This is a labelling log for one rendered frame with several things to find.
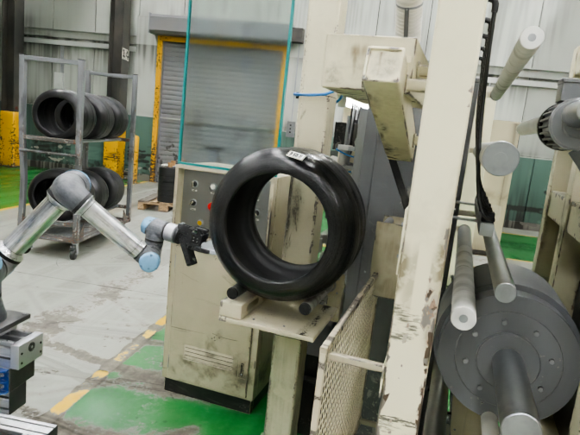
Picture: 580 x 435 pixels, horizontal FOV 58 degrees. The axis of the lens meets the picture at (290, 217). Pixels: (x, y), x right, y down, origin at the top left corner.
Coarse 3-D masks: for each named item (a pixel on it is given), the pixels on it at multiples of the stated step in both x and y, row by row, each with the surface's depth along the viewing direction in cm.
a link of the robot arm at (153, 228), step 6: (144, 222) 207; (150, 222) 206; (156, 222) 206; (162, 222) 206; (168, 222) 207; (144, 228) 206; (150, 228) 206; (156, 228) 205; (162, 228) 204; (150, 234) 206; (156, 234) 205; (162, 234) 204; (156, 240) 206; (162, 240) 209
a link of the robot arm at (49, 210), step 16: (80, 176) 194; (48, 192) 195; (48, 208) 195; (64, 208) 196; (32, 224) 195; (48, 224) 198; (0, 240) 199; (16, 240) 195; (32, 240) 198; (16, 256) 197
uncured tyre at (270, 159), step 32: (256, 160) 180; (288, 160) 176; (320, 160) 178; (224, 192) 185; (256, 192) 210; (320, 192) 173; (352, 192) 181; (224, 224) 187; (352, 224) 175; (224, 256) 188; (256, 256) 212; (352, 256) 180; (256, 288) 186; (288, 288) 182; (320, 288) 181
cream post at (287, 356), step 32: (320, 0) 202; (320, 32) 204; (320, 64) 205; (320, 96) 207; (320, 128) 209; (288, 224) 218; (320, 224) 225; (288, 256) 220; (288, 352) 226; (288, 384) 228; (288, 416) 231
